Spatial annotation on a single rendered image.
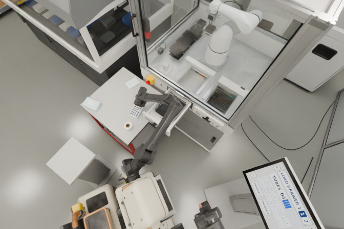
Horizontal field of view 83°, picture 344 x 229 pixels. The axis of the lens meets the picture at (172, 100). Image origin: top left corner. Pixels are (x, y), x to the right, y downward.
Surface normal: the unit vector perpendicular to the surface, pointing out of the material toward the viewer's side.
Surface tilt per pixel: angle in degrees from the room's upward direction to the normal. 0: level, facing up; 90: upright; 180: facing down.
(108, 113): 0
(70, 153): 0
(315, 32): 90
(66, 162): 0
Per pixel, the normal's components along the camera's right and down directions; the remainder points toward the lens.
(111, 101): 0.03, -0.47
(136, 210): -0.64, -0.04
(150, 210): 0.63, -0.60
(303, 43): -0.61, 0.69
